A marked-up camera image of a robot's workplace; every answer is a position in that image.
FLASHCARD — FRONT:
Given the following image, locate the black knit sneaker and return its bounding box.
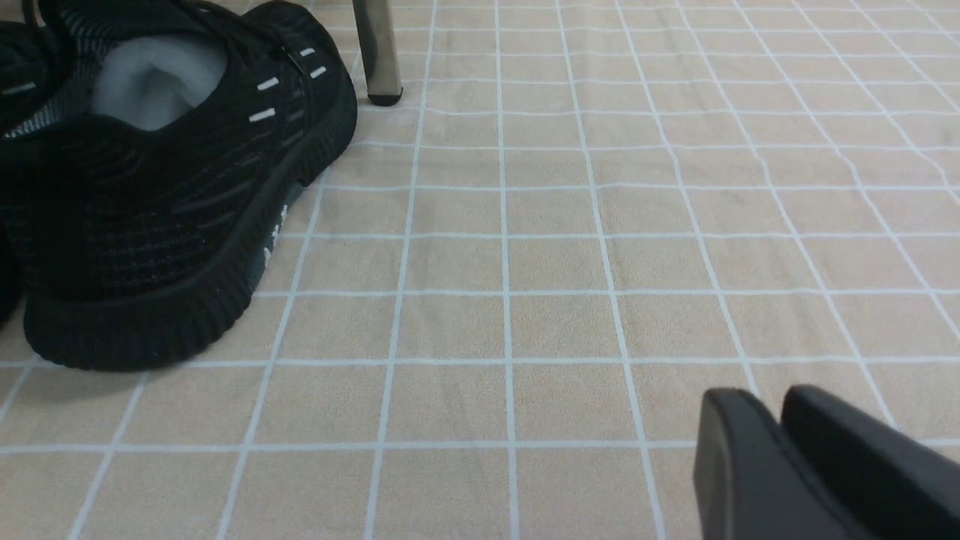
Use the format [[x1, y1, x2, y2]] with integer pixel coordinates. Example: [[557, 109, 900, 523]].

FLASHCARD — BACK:
[[2, 1, 358, 372], [1, 21, 52, 326]]

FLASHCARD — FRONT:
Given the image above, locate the black knit sneaker left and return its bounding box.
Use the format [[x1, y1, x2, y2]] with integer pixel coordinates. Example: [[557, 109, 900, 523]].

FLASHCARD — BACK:
[[1, 21, 52, 326]]

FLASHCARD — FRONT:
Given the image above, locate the black knit sneaker right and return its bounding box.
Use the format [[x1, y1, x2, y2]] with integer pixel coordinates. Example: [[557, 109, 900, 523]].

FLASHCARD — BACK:
[[2, 1, 358, 372]]

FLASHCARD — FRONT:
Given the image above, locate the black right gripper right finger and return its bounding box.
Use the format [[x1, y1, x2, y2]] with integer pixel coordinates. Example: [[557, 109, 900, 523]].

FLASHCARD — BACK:
[[781, 384, 959, 539]]

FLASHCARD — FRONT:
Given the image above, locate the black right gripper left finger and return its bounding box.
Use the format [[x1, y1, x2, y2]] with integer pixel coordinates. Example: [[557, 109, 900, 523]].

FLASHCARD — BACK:
[[693, 388, 877, 539]]

